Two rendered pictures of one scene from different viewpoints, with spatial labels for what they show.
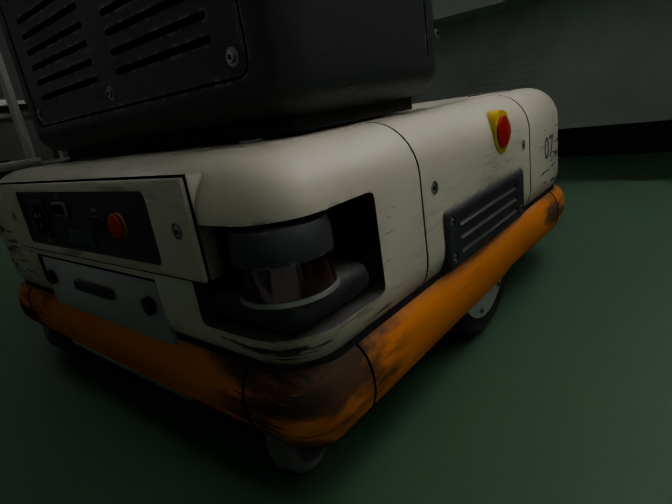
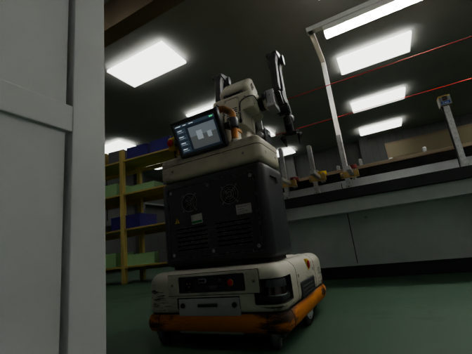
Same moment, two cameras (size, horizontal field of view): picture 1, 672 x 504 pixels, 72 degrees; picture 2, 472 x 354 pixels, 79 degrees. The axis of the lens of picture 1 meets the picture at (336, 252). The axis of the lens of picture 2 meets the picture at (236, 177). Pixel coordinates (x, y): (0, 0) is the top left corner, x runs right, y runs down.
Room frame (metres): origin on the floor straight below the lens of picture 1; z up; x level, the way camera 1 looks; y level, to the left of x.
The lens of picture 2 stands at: (-0.70, 0.42, 0.35)
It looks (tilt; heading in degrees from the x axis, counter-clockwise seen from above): 14 degrees up; 345
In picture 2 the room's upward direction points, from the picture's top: 7 degrees counter-clockwise
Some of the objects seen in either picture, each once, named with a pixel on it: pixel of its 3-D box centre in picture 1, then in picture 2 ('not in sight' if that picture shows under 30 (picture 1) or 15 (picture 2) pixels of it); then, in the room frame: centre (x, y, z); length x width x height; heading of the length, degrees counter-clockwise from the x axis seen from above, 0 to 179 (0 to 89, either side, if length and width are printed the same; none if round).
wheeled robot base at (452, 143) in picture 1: (298, 204); (244, 287); (0.73, 0.05, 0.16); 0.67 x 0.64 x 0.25; 138
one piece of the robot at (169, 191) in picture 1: (83, 220); (211, 283); (0.47, 0.25, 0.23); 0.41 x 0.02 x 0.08; 48
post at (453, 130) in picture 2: not in sight; (454, 135); (0.73, -1.57, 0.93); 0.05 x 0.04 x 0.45; 48
